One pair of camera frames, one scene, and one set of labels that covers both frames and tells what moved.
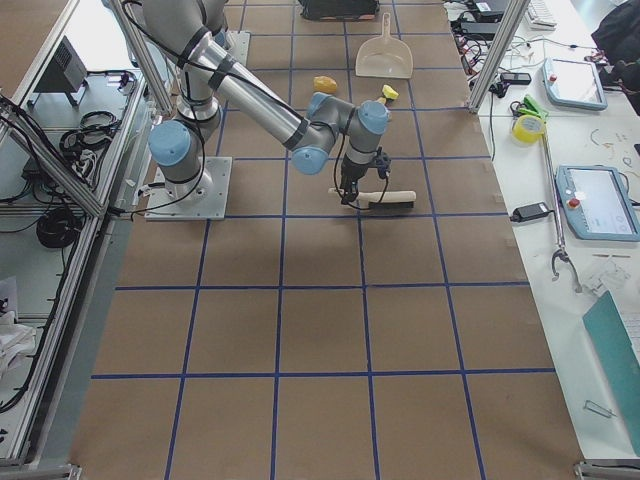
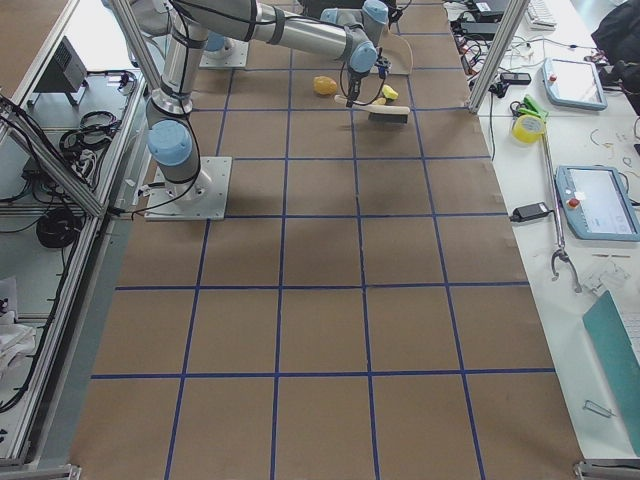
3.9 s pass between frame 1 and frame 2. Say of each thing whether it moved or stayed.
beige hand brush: moved
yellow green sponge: stayed
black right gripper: moved
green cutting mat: stayed
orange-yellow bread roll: stayed
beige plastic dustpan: stayed
